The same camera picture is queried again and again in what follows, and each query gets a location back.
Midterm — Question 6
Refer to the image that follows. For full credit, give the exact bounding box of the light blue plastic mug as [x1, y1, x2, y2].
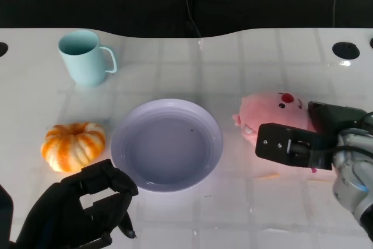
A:
[58, 30, 118, 87]

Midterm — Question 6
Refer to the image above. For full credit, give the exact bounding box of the orange white toy pumpkin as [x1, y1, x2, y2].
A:
[40, 122, 106, 173]

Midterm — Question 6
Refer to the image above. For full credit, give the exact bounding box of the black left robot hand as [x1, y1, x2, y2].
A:
[14, 159, 139, 249]

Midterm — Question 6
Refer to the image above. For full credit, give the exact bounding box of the lavender round plate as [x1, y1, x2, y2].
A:
[110, 99, 224, 194]

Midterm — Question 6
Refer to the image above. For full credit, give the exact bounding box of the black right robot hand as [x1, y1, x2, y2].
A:
[255, 100, 368, 171]

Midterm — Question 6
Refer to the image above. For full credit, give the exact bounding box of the pink plush beaver doll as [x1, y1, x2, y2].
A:
[232, 91, 320, 174]

